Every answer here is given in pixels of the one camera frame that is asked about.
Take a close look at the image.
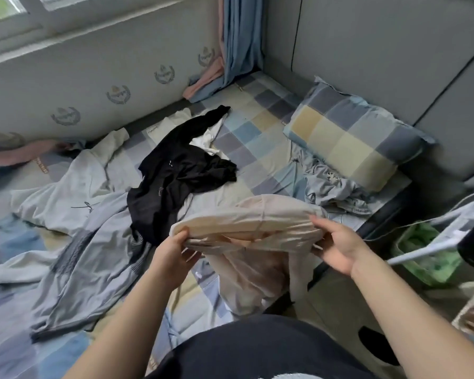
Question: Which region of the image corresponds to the person's right hand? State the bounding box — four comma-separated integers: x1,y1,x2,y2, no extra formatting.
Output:
308,214,372,280

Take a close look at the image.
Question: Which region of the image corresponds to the person's left hand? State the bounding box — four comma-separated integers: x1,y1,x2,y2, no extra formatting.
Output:
146,227,202,293

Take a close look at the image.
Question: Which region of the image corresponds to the black garment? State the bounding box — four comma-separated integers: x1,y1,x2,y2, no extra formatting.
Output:
126,105,240,248

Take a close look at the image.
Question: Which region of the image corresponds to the grey two-tone jacket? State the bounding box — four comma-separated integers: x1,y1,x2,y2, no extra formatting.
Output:
0,189,156,341

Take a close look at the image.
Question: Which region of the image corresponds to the beige jacket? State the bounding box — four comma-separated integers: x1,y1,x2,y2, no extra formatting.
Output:
170,193,329,316

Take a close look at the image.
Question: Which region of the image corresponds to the white t-shirt with script print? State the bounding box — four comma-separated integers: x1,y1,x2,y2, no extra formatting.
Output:
10,106,232,237

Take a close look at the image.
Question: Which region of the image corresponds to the person's left forearm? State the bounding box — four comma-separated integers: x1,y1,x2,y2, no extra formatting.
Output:
63,268,191,379

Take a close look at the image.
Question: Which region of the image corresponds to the person's right forearm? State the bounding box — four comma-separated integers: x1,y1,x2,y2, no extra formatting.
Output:
349,248,474,379

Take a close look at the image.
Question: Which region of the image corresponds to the person's dark shirt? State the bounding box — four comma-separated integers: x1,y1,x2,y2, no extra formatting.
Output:
146,314,378,379

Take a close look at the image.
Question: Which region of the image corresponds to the bed with plaid sheet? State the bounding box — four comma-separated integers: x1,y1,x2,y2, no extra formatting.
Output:
0,68,416,379

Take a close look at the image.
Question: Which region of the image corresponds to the blue-grey garment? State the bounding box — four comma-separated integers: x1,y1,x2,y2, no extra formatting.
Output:
288,146,377,216

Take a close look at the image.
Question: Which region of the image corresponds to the green bag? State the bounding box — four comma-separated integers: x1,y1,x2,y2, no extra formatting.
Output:
391,223,464,287

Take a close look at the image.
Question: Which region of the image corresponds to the black sock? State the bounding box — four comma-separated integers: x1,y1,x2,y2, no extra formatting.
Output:
358,326,401,367

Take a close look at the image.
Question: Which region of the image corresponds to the plaid pillow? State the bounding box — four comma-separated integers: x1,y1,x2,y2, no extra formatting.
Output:
283,75,437,194

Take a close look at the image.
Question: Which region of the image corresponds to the grey padded headboard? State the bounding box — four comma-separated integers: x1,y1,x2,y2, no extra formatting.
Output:
261,0,474,226

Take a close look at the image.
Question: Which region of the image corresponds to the white framed window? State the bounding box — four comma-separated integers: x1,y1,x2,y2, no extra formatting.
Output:
0,0,186,69

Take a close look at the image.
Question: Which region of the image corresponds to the white metal rack frame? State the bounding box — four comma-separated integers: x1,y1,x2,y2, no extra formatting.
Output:
387,193,474,267

